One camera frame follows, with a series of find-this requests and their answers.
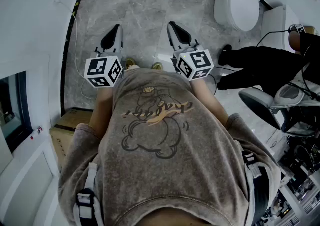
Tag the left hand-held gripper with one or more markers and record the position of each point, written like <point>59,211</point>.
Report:
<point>102,72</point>

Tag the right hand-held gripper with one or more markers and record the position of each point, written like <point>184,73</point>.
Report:
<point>195,65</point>

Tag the person's right forearm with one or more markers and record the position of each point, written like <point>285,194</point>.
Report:
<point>207,102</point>

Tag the person's left forearm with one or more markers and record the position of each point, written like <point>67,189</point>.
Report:
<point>102,110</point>

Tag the white toilet with tank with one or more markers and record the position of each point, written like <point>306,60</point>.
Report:
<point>242,7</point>

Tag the person's left shoe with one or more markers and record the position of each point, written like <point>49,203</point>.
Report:
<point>130,63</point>

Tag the person's shoe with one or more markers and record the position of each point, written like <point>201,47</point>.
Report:
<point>130,63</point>
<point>157,66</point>

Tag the person's right shoe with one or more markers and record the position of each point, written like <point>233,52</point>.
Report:
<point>157,66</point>

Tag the white rectangular fixture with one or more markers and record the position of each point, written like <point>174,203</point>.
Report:
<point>277,22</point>

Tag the small red white canister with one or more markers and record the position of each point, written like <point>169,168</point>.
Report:
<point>37,133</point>

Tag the dark framed window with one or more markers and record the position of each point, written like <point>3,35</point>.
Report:
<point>12,110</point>

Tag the grey-brown printed t-shirt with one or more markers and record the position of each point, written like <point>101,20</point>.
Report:
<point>155,170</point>

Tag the cluttered white shelf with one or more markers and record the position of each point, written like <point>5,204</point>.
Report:
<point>300,170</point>

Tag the white wall socket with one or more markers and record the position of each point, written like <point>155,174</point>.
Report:
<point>58,1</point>

